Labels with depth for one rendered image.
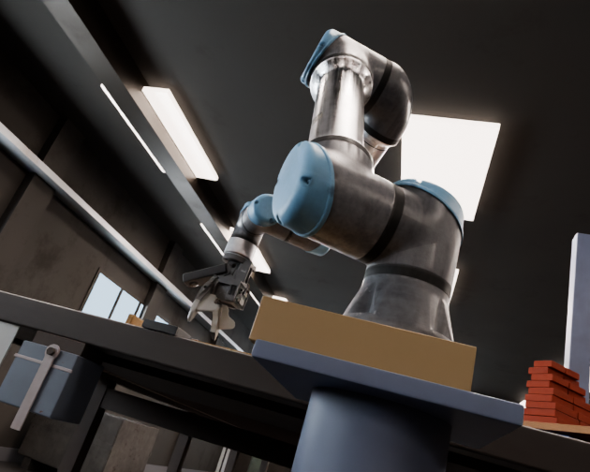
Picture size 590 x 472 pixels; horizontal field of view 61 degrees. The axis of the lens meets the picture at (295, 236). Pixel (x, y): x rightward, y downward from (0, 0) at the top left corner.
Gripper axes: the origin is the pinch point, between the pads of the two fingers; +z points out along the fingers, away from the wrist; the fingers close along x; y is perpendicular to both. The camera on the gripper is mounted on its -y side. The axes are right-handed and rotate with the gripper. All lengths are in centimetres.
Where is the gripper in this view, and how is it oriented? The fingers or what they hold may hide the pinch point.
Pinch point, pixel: (199, 331)
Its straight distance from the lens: 123.3
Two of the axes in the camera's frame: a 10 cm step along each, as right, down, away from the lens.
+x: 2.4, 4.6, 8.6
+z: -3.2, 8.7, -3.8
